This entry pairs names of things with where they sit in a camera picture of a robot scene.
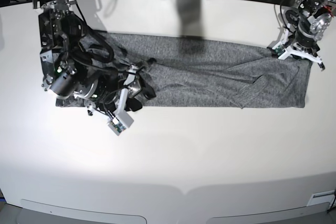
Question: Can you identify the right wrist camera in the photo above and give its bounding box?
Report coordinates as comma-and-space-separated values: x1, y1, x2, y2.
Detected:
107, 111, 134, 136

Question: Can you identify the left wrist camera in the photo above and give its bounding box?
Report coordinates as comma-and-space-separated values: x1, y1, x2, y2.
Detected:
272, 45, 285, 58

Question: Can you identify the grey long-sleeve T-shirt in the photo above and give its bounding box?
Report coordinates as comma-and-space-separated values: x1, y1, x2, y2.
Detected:
55, 29, 313, 110

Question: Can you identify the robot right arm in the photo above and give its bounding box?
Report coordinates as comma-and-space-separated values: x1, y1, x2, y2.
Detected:
32, 0, 156, 119

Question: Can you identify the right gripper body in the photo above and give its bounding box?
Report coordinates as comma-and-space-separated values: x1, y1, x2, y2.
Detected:
86, 65, 144, 119

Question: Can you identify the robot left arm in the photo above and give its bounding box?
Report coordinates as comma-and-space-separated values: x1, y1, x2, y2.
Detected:
269, 0, 335, 70

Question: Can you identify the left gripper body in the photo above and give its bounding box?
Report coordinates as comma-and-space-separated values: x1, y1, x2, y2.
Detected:
268, 24, 326, 71

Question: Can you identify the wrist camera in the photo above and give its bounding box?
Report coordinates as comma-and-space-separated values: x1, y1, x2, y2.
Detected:
107, 111, 134, 136
272, 45, 285, 58

